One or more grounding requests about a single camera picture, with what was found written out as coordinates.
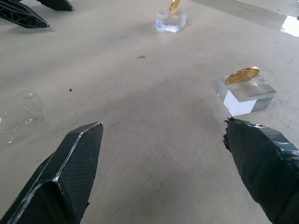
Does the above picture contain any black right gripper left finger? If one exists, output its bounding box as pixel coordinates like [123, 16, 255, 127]
[0, 121, 104, 224]

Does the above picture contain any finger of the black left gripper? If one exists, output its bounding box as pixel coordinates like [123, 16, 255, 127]
[0, 0, 50, 29]
[38, 0, 74, 12]

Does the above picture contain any gold coin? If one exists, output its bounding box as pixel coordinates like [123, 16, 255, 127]
[225, 66, 261, 85]
[168, 0, 182, 12]

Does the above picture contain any clear acrylic block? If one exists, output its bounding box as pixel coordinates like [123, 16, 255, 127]
[156, 6, 188, 34]
[216, 75, 277, 117]

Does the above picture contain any clear plastic tape patch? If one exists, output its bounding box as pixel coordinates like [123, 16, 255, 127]
[0, 86, 47, 143]

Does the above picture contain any clear tape strip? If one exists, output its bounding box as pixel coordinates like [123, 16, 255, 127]
[186, 0, 299, 38]

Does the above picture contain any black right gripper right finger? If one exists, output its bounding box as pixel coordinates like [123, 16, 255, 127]
[222, 117, 299, 224]

